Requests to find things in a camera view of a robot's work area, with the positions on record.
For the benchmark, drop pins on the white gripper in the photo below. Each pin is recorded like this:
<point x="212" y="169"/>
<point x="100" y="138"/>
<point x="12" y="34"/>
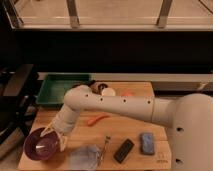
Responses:
<point x="63" y="123"/>

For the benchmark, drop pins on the purple bowl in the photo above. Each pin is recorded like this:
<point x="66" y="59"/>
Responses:
<point x="40" y="148"/>

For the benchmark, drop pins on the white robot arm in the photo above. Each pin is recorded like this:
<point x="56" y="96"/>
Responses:
<point x="190" y="118"/>

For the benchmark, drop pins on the green plastic tray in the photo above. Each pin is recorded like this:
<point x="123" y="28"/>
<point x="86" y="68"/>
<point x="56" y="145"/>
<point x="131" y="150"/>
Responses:
<point x="54" y="87"/>

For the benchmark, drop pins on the orange carrot toy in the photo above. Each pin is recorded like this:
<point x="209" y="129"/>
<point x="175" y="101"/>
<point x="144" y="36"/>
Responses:
<point x="93" y="120"/>

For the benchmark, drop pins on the grey-blue cloth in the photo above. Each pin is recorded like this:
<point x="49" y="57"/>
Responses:
<point x="85" y="158"/>

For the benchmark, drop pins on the silver fork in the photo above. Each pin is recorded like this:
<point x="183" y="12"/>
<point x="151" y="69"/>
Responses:
<point x="104" y="149"/>

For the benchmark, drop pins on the dark round lid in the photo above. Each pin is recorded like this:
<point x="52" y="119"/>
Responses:
<point x="98" y="87"/>

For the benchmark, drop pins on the white cup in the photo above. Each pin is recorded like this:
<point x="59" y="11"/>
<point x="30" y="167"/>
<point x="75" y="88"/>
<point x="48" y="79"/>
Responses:
<point x="108" y="92"/>

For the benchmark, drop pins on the black rectangular block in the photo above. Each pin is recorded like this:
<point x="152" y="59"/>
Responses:
<point x="123" y="150"/>

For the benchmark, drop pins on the blue sponge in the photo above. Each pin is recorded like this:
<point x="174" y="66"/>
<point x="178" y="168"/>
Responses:
<point x="147" y="144"/>

